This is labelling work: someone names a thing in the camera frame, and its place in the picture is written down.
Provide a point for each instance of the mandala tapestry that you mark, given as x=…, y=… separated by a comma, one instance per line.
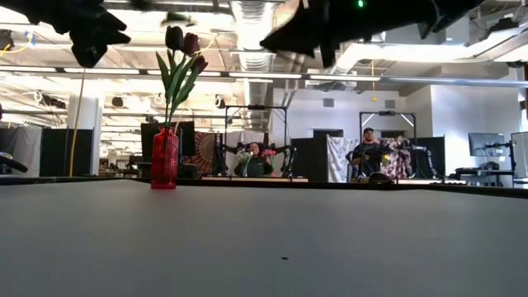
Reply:
x=202, y=152

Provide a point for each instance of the black screen panel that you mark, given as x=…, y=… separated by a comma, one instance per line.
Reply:
x=187, y=140

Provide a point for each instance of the white patterned cloth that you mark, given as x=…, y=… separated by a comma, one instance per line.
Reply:
x=338, y=156

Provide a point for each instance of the person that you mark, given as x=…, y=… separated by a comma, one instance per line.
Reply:
x=255, y=167
x=368, y=154

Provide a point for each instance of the computer monitor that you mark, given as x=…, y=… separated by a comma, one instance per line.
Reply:
x=486, y=144
x=520, y=154

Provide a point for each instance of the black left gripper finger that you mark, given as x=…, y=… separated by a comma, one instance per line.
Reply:
x=105, y=24
x=95, y=47

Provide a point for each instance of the dark office desk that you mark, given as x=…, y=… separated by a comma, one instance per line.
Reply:
x=482, y=171

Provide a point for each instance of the red ribbed glass vase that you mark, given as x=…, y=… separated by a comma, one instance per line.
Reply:
x=164, y=161

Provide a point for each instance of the black partition panel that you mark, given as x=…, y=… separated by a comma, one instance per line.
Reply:
x=309, y=156
x=57, y=152

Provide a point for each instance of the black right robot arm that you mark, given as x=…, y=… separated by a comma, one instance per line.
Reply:
x=445, y=10

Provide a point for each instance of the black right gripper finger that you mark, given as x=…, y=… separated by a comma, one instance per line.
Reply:
x=331, y=51
x=301, y=35

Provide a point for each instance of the black rig frame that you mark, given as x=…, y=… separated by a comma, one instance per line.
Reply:
x=387, y=112
x=255, y=107

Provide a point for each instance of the gray curtain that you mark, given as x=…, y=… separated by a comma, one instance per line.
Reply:
x=20, y=144

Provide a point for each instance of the black table border frame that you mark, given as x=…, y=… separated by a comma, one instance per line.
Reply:
x=82, y=180

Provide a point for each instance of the pink patterned fabric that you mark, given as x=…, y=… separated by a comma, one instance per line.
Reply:
x=398, y=165

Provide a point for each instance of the black background robot arm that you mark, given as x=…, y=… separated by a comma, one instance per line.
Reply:
x=224, y=158
x=288, y=158

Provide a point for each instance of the silver ventilation duct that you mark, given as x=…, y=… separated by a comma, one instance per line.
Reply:
x=371, y=53
x=253, y=33

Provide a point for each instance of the long ceiling light strip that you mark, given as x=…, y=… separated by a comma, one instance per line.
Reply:
x=24, y=69
x=264, y=75
x=344, y=77
x=210, y=73

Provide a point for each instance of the dark blackish artificial tulip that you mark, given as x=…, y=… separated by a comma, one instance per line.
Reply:
x=174, y=38

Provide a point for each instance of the red artificial tulip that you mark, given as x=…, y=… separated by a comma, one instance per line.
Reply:
x=191, y=44
x=200, y=64

